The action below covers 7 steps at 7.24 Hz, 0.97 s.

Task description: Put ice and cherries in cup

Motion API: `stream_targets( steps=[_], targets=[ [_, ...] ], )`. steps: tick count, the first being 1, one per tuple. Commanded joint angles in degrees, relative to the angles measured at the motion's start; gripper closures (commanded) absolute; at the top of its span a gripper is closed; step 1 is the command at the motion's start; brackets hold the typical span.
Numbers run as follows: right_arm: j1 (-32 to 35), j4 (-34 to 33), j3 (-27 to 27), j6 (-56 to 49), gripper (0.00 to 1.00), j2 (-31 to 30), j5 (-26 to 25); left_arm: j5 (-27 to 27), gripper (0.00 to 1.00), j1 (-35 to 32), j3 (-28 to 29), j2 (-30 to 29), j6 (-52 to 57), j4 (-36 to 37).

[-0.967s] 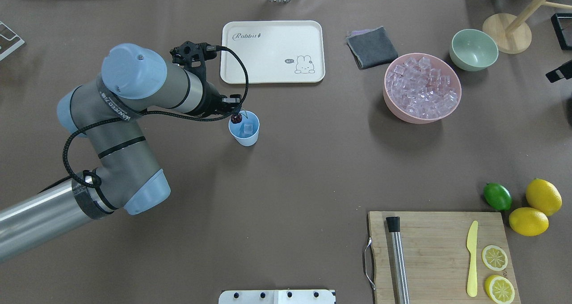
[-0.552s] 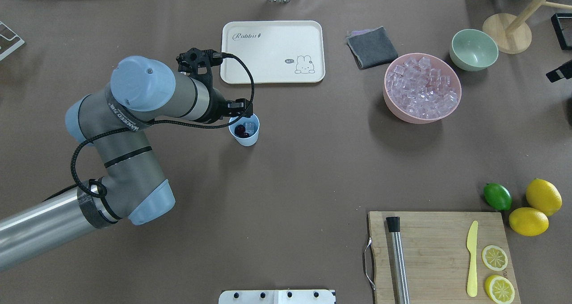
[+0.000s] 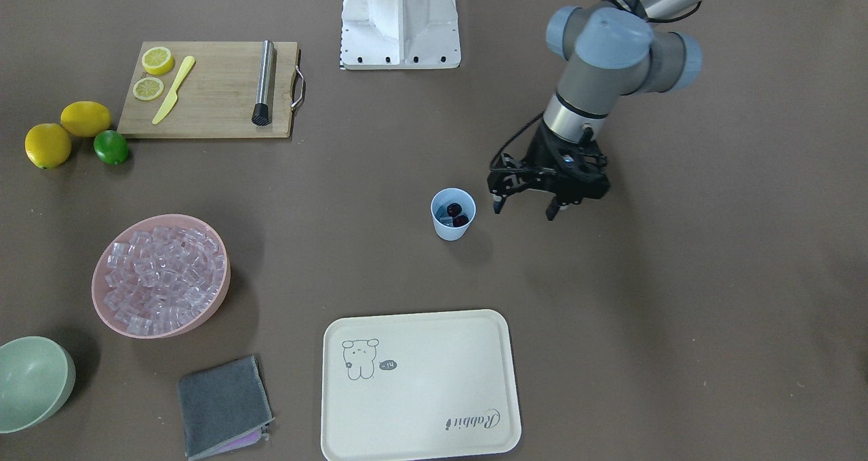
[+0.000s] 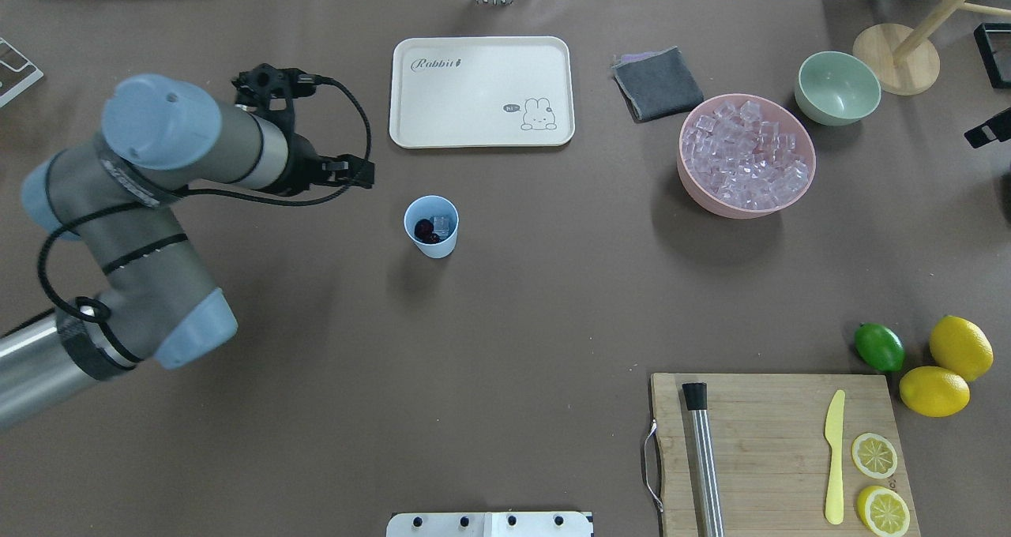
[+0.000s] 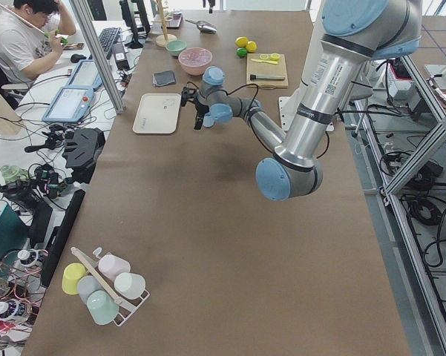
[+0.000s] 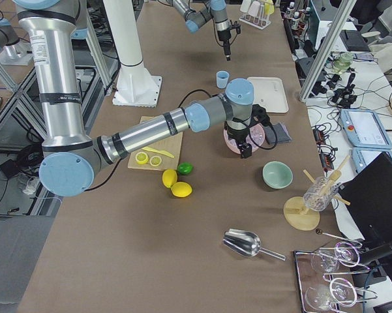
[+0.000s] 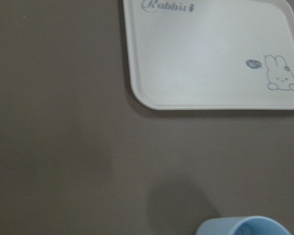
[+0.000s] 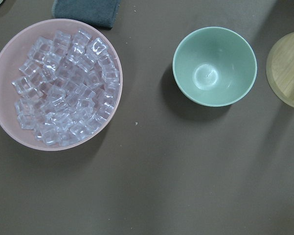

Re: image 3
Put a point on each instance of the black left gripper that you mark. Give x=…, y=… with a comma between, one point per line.
x=540, y=154

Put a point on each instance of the dark red cherry pair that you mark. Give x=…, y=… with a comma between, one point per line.
x=459, y=218

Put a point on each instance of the clear ice cube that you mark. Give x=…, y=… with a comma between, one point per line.
x=442, y=213

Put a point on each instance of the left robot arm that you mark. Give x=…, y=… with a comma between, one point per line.
x=611, y=50

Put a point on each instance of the light blue plastic cup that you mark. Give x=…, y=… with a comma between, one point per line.
x=445, y=197

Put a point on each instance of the pink bowl of ice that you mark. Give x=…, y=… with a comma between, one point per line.
x=161, y=277

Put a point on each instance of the cream rabbit serving tray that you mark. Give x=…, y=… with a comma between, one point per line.
x=419, y=386

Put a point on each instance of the steel muddler black tip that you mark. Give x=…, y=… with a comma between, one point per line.
x=262, y=112

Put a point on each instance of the grey folded cloth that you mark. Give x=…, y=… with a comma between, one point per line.
x=224, y=408

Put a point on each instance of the wooden cutting board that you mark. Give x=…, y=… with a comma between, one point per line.
x=217, y=97

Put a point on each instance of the yellow plastic knife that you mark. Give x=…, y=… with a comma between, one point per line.
x=171, y=98

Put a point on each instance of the lemon half slice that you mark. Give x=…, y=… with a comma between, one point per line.
x=158, y=60

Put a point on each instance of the green lime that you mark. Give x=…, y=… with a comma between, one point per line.
x=111, y=147

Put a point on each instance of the yellow lemon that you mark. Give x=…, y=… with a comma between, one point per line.
x=48, y=145
x=86, y=119

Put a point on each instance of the mint green bowl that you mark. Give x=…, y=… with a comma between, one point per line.
x=37, y=378

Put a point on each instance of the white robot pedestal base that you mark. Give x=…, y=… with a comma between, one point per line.
x=399, y=35

